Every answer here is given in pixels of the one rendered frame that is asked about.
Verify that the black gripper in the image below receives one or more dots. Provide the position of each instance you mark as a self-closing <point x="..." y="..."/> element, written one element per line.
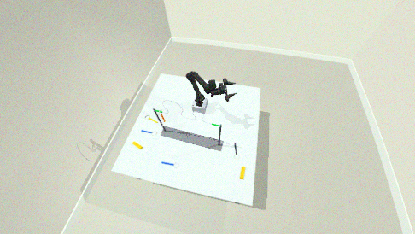
<point x="227" y="97"/>

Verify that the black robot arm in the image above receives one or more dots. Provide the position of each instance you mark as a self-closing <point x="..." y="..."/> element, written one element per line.
<point x="208" y="88"/>

